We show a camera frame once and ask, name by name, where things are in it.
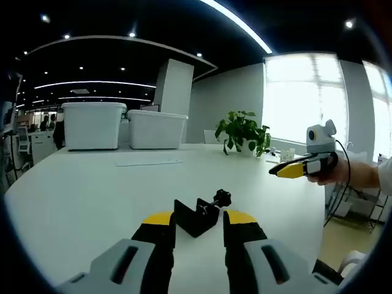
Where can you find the white desk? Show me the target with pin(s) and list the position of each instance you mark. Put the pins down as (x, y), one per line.
(92, 199)

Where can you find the white screen kiosk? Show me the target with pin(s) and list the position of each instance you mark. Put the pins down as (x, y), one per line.
(24, 141)

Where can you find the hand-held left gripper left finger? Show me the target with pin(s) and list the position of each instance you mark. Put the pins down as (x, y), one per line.
(144, 263)

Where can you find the potted green plant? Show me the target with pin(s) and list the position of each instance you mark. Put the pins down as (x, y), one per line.
(242, 131)

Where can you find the large bright window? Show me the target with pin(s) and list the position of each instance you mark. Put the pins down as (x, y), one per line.
(381, 116)
(303, 101)

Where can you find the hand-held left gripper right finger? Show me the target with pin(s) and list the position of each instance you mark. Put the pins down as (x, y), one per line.
(254, 263)

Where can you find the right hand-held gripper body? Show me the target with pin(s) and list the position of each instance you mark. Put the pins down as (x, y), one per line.
(321, 141)

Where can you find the thin white strip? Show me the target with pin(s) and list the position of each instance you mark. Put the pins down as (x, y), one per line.
(147, 163)

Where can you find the tall white storage box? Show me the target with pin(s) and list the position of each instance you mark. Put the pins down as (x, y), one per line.
(92, 128)

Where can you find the black fixed fixture clamp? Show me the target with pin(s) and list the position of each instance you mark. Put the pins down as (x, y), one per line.
(191, 222)

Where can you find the person's right hand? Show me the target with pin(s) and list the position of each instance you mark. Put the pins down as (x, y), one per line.
(340, 176)

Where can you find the metal storage rack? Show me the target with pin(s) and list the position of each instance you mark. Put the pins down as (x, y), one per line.
(361, 208)

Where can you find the low white storage box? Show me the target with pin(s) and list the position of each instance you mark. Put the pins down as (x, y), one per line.
(156, 131)

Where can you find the small white paper box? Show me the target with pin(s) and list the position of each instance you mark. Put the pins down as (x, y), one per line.
(288, 154)

